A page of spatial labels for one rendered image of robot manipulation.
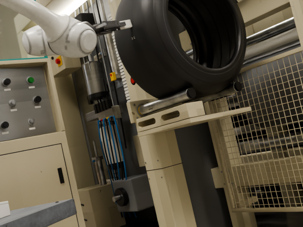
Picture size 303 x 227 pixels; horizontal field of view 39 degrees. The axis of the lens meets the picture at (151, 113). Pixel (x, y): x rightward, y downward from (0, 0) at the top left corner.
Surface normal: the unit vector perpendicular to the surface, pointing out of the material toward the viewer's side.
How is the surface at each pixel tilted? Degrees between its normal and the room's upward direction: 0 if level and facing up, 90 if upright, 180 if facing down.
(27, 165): 90
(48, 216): 90
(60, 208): 90
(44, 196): 90
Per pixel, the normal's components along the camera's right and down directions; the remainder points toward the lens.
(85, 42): 0.79, 0.24
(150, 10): -0.20, -0.18
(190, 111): 0.58, -0.19
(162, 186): -0.78, 0.14
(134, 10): -0.81, -0.16
